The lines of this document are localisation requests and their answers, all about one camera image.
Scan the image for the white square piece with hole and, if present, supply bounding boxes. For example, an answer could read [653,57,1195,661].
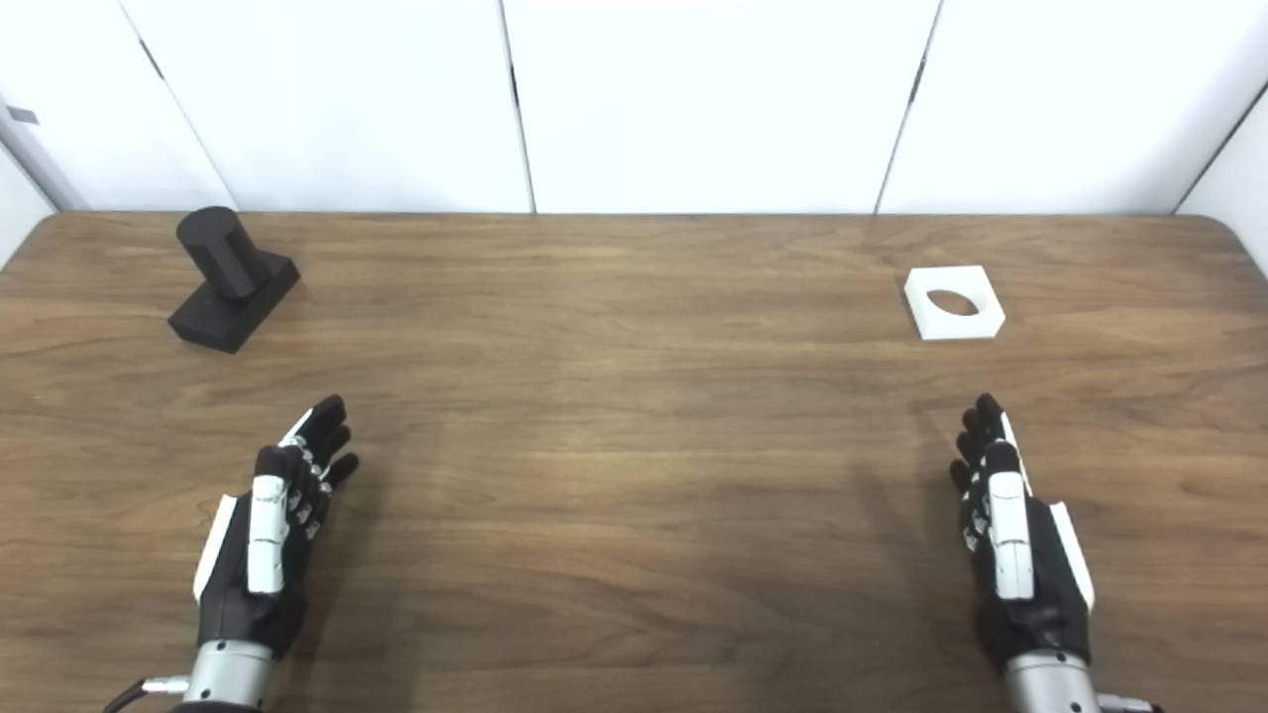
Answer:
[903,265,1005,342]

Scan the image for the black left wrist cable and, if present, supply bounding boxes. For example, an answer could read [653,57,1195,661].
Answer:
[103,674,191,713]

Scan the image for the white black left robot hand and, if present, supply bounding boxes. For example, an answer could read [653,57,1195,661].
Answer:
[193,394,360,660]

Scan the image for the black peg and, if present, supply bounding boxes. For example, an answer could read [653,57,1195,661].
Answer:
[167,206,301,355]

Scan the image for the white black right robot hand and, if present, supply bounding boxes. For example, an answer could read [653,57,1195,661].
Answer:
[949,393,1096,669]

